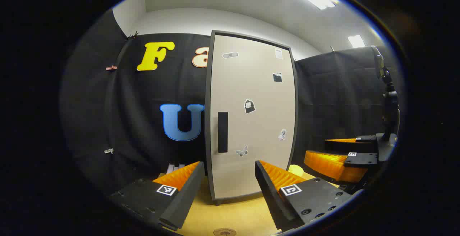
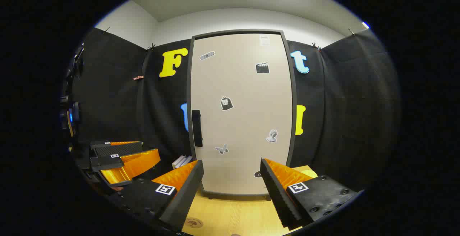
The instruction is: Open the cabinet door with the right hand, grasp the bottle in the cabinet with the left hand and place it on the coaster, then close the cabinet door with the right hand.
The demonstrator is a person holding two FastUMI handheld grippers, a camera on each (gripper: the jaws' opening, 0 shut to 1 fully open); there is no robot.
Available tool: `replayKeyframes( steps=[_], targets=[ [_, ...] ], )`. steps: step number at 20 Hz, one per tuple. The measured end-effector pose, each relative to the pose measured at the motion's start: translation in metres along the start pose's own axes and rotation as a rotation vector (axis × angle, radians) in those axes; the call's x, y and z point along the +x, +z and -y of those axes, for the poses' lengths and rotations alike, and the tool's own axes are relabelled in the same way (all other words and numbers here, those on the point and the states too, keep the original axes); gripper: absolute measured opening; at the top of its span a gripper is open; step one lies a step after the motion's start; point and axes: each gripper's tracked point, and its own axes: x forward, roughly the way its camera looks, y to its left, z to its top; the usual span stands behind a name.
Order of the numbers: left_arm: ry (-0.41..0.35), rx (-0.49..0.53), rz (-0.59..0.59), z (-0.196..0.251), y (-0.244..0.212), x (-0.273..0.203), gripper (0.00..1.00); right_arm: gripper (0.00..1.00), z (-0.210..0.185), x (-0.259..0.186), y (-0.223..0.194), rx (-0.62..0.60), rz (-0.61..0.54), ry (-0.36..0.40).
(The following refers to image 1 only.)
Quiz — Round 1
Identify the black backdrop cloth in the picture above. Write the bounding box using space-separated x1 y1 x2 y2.
59 9 399 197

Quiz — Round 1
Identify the beige cabinet door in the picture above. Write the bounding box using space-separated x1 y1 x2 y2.
206 31 298 200

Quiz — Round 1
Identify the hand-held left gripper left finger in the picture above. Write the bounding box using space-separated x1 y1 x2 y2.
108 161 205 231

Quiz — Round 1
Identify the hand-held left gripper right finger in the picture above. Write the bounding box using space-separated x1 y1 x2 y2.
254 160 355 231

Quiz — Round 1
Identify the dark grey cabinet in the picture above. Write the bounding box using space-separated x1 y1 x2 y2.
204 29 299 206

